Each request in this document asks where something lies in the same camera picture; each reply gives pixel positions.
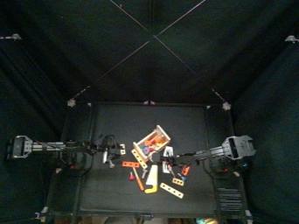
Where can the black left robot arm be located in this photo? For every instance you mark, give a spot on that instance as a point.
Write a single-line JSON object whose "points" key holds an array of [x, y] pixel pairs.
{"points": [[43, 145]]}

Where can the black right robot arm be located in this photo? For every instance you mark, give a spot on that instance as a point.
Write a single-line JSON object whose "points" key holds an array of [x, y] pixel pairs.
{"points": [[230, 148]]}

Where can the grey toy wrench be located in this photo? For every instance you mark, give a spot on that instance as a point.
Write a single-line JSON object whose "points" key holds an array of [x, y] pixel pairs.
{"points": [[111, 163]]}

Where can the wooden toy toolbox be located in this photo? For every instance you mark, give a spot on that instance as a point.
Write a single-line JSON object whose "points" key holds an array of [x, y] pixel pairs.
{"points": [[153, 142]]}

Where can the small white perforated piece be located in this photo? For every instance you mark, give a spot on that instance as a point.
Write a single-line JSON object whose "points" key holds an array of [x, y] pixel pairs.
{"points": [[123, 149]]}

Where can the white u-shaped toy piece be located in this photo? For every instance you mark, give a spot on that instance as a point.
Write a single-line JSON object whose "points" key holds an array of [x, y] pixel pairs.
{"points": [[169, 151]]}

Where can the purple toy gear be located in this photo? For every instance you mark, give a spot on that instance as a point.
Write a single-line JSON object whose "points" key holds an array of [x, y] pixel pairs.
{"points": [[146, 150]]}

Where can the red toy block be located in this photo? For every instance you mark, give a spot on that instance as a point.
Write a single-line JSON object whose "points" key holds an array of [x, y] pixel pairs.
{"points": [[186, 170]]}

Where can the long wooden perforated strip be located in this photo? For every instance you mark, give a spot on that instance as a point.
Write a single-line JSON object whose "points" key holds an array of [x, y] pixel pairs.
{"points": [[171, 190], [139, 159]]}

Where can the orange toy part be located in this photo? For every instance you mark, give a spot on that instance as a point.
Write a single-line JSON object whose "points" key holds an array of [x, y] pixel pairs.
{"points": [[154, 141]]}

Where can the orange perforated toy bar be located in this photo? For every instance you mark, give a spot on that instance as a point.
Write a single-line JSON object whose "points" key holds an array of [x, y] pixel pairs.
{"points": [[131, 164]]}

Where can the blue toy bolt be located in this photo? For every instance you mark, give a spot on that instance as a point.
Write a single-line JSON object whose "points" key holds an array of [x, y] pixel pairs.
{"points": [[182, 177]]}

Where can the grey toy screw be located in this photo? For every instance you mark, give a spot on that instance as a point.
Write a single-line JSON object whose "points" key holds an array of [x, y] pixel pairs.
{"points": [[145, 173]]}

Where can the short wooden perforated block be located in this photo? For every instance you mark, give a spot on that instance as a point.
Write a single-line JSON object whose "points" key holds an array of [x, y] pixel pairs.
{"points": [[178, 181]]}

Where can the orange toy screwdriver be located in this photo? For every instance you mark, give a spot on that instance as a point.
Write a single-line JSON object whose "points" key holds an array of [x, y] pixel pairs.
{"points": [[138, 180]]}

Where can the red toy knob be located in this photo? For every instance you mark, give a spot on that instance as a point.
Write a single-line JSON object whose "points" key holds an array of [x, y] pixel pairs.
{"points": [[133, 176]]}

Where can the small grey frame clamp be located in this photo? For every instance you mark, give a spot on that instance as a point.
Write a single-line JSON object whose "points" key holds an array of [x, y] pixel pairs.
{"points": [[149, 102]]}

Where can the grey frame corner bracket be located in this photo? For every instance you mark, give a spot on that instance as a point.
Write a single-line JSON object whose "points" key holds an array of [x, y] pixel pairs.
{"points": [[291, 38], [226, 106], [71, 102]]}

